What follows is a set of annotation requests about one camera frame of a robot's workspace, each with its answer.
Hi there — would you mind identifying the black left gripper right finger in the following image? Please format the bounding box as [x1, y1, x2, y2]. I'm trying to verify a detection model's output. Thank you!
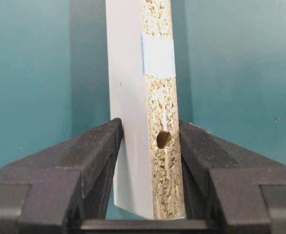
[179, 121, 286, 234]

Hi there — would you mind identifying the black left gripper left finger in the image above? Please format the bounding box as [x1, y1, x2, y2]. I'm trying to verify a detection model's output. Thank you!
[0, 118, 123, 234]

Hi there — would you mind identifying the white laminated particle board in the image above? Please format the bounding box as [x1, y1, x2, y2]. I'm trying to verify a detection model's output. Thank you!
[106, 0, 186, 220]

